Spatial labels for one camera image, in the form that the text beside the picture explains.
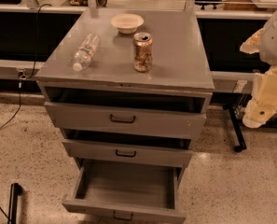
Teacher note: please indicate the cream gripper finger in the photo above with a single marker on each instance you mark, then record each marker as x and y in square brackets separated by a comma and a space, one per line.
[257, 114]
[252, 44]

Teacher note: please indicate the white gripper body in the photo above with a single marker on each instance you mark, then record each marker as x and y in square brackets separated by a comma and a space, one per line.
[275, 42]

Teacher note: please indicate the orange soda can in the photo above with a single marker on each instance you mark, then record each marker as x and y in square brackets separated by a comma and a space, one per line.
[142, 43]

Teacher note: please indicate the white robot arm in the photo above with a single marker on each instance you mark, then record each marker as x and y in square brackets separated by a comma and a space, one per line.
[268, 43]

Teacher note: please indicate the grey drawer cabinet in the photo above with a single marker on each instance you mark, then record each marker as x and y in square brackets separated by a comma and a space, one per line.
[179, 66]

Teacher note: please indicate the grey bottom drawer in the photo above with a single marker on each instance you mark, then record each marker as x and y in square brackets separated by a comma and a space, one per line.
[126, 191]

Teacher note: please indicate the grey drawer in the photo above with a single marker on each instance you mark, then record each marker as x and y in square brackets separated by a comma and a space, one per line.
[141, 149]
[126, 191]
[125, 112]

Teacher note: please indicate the grey middle drawer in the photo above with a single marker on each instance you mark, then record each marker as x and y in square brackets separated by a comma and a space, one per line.
[141, 149]

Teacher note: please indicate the grey top drawer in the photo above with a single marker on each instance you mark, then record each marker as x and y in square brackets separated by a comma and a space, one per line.
[125, 112]

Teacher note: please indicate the black table leg with caster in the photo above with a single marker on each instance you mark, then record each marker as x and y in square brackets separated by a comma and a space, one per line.
[241, 143]

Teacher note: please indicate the white paper bowl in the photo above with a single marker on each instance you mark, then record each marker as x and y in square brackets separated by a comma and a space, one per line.
[127, 23]

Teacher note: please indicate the clear plastic water bottle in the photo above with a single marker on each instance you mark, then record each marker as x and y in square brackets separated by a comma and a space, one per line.
[85, 52]

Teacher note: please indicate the black floor stand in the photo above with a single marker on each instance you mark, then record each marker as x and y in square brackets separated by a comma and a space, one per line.
[15, 193]

